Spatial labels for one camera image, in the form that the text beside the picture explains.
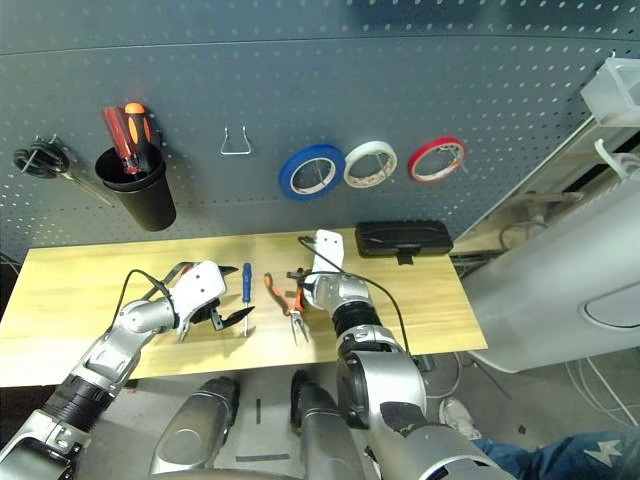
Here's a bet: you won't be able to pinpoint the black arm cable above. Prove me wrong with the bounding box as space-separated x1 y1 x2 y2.
106 269 177 342
297 234 414 357

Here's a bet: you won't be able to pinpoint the black plastic tool case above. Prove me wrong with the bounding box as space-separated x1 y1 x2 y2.
354 219 455 267

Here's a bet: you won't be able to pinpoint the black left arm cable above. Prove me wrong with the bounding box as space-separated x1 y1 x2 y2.
106 269 177 342

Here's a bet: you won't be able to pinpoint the white sneaker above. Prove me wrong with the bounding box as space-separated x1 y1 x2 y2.
439 397 484 442

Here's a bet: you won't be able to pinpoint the dark grey pegboard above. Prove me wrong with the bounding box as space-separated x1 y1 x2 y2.
0 0 640 267

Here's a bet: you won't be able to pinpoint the blue tape roll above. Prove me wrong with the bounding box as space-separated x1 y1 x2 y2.
277 142 347 203

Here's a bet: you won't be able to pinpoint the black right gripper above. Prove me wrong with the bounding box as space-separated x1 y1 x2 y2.
286 268 316 307

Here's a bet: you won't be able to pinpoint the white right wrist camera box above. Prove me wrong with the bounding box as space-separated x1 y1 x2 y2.
311 228 347 282

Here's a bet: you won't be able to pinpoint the red handled scissors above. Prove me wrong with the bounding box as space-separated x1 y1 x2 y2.
176 263 197 345

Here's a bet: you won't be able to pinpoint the black plastic cup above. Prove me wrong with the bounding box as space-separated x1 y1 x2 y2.
94 144 178 233

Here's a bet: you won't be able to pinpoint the white floor cables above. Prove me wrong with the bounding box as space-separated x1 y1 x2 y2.
563 353 640 427

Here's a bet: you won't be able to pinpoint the translucent plastic bin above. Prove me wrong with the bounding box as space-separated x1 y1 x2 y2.
579 55 640 127

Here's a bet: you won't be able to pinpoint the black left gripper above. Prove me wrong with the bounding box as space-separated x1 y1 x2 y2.
191 266 257 332

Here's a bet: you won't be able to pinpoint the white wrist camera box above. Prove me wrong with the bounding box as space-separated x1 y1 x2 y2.
171 259 228 330
311 228 347 282

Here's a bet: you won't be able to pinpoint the silver robot left leg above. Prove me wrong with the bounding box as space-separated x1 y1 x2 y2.
149 376 242 477

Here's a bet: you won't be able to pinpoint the silver robot leg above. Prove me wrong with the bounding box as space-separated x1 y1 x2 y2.
290 369 372 480
149 376 242 477

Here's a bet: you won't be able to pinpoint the large grey machine housing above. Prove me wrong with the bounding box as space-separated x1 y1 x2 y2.
461 171 640 374

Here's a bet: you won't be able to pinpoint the black handled scissors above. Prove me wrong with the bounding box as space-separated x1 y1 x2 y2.
11 134 116 208

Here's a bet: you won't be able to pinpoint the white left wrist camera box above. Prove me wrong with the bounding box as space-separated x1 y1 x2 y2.
171 259 228 330

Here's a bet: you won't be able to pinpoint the silver robot right leg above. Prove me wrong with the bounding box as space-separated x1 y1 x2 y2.
290 369 372 480

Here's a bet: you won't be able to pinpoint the white plastic hook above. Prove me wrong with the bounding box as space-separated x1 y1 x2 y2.
593 137 640 179

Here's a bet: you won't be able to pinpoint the white tape roll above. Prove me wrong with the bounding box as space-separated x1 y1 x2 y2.
342 140 400 190

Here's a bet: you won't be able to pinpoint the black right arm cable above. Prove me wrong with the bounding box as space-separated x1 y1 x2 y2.
297 234 414 357

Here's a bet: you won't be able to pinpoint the orange black handled screwdriver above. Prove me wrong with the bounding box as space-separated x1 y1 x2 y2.
123 101 154 174

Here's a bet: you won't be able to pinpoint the orange black needle-nose pliers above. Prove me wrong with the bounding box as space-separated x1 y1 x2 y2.
262 269 312 347

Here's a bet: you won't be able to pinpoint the small blue screwdriver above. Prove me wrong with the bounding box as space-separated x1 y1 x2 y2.
241 261 254 338

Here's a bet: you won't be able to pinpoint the metal wire pliers holder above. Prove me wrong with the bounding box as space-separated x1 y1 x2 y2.
219 125 253 157

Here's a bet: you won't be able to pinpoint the red tape roll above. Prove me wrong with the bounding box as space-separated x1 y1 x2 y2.
406 135 468 184

